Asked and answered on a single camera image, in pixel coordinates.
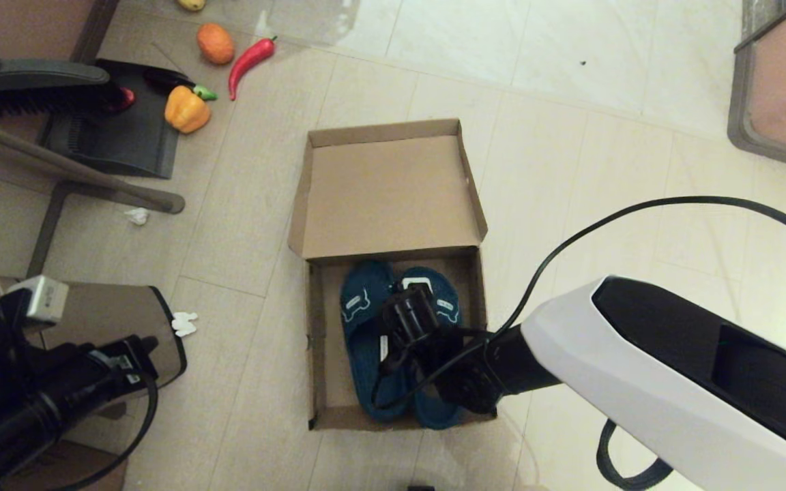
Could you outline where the dark blue slipper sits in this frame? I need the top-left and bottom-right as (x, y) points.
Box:
(400, 266), (465, 430)
(340, 259), (411, 421)

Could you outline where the brown cardboard shoe box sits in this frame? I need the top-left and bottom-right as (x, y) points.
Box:
(287, 119), (497, 432)

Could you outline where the brown plastic trash bin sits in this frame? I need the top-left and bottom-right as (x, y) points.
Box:
(0, 276), (189, 420)

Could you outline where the dark brown cardboard carton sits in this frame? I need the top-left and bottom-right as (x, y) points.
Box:
(4, 442), (128, 491)

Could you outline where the brown table with metal legs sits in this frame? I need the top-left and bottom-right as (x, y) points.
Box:
(0, 0), (186, 279)

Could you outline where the black dustpan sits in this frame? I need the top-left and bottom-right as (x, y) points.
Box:
(44, 59), (197, 180)

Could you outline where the yellow bell pepper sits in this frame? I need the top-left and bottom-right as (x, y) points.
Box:
(164, 85), (212, 134)

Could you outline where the dark eggplant with green stem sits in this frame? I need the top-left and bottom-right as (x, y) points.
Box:
(145, 70), (219, 102)

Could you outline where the black broom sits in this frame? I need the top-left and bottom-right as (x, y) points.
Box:
(0, 31), (121, 120)

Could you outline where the red chili pepper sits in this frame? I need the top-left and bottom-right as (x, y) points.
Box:
(228, 36), (278, 102)

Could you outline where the orange fruit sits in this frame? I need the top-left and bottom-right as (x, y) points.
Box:
(196, 23), (236, 65)

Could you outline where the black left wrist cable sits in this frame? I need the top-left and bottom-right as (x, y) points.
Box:
(45, 372), (160, 491)

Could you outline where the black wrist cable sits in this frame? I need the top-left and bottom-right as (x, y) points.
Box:
(45, 372), (160, 491)
(369, 196), (786, 410)

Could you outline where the black right elbow cable loop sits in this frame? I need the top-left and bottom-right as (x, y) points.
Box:
(596, 418), (675, 490)

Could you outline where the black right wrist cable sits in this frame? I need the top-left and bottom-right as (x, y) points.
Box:
(369, 196), (786, 410)

